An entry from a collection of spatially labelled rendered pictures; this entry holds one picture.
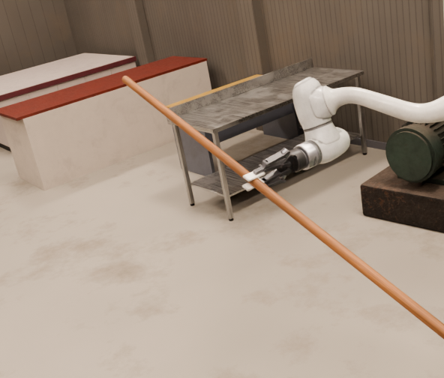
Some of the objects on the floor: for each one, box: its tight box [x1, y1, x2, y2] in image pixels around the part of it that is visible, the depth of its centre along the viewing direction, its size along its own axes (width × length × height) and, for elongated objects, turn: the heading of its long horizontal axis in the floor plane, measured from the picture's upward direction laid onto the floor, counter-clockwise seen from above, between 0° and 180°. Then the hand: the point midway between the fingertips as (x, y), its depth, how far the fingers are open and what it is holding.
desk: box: [166, 74, 301, 176], centre depth 708 cm, size 68×133×74 cm, turn 151°
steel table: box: [167, 58, 368, 221], centre depth 613 cm, size 72×189×98 cm, turn 151°
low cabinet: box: [0, 53, 137, 152], centre depth 1005 cm, size 185×229×86 cm
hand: (253, 179), depth 200 cm, fingers closed on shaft, 3 cm apart
